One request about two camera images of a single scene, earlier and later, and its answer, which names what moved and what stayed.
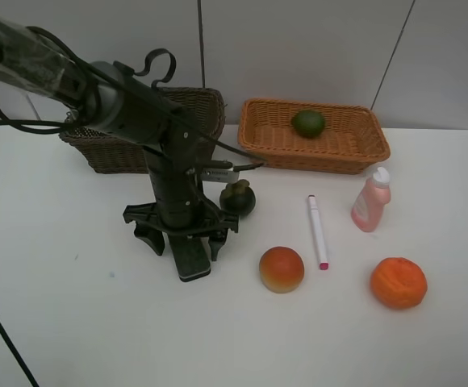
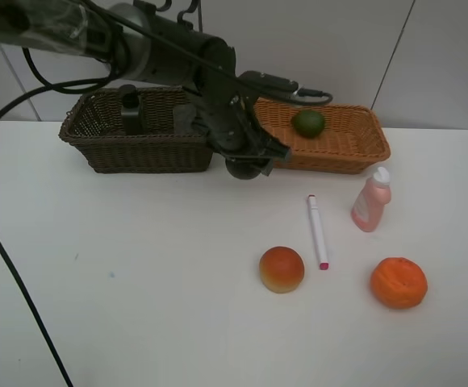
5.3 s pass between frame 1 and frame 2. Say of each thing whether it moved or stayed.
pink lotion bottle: stayed
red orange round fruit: stayed
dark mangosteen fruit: moved
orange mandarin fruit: stayed
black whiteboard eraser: moved
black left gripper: moved
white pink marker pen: stayed
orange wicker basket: stayed
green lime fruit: stayed
